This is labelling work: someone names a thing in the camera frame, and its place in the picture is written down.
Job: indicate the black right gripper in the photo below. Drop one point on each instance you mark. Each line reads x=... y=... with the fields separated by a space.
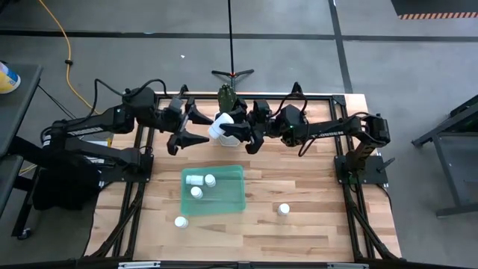
x=258 y=132

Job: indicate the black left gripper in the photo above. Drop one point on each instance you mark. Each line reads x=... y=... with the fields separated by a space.
x=179 y=125

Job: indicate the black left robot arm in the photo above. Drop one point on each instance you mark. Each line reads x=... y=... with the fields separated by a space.
x=93 y=125

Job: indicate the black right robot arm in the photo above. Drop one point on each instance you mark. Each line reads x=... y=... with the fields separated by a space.
x=336 y=130

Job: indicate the teal translucent plastic basket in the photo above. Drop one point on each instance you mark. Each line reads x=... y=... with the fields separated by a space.
x=220 y=201

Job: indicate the white hexagonal plant pot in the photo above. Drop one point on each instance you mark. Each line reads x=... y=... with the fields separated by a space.
x=228 y=142

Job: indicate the green cactus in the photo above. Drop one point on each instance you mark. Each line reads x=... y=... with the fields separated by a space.
x=226 y=98

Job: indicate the black tripod stand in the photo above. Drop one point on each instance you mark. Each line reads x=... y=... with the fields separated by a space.
x=232 y=74

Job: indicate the white paper sheet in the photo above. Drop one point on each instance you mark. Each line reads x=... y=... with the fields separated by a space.
x=99 y=142

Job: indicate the black fabric cover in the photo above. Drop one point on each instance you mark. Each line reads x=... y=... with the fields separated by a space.
x=63 y=194

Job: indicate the dark grey side table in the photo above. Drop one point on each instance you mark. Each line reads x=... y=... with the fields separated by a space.
x=22 y=112

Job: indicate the yellow blue white container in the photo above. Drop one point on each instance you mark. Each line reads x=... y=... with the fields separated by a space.
x=7 y=80

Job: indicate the black caster wheel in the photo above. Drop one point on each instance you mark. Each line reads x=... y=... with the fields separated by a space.
x=24 y=233

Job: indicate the black mat with hazard stripe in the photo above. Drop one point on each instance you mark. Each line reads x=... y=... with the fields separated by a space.
x=433 y=5

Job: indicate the black metal cart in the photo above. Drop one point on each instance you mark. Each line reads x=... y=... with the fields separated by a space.
x=455 y=210

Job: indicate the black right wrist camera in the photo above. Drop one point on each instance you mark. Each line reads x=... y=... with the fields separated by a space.
x=262 y=112

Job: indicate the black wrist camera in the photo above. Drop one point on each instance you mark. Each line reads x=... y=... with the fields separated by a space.
x=262 y=112
x=175 y=104

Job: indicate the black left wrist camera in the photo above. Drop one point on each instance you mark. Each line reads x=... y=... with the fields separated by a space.
x=175 y=104

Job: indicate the black metal table frame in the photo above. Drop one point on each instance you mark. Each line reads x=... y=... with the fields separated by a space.
x=321 y=98

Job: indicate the silver metal bracket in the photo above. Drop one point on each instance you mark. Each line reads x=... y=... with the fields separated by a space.
x=347 y=266
x=138 y=265

